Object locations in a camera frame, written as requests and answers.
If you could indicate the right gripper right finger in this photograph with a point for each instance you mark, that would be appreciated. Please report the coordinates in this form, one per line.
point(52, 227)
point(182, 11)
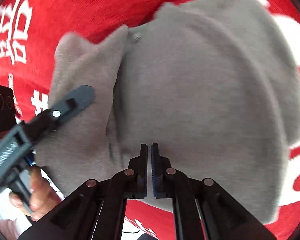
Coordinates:
point(157, 172)

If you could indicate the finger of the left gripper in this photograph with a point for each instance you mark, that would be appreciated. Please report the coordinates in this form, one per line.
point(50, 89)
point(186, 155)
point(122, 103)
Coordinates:
point(62, 111)

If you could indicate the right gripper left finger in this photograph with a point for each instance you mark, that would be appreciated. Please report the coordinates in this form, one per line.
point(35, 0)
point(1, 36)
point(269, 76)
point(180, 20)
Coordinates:
point(142, 172)

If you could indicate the grey knit sweater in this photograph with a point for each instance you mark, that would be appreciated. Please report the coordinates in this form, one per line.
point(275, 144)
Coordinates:
point(212, 82)

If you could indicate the person's left hand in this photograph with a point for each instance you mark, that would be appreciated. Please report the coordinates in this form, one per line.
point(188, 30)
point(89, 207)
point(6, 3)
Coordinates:
point(43, 197)

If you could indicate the black box on floor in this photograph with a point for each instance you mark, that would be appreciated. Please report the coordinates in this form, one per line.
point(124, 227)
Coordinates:
point(7, 110)

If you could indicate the red bedspread white lettering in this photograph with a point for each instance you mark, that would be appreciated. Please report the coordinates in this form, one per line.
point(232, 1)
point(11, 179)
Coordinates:
point(30, 31)

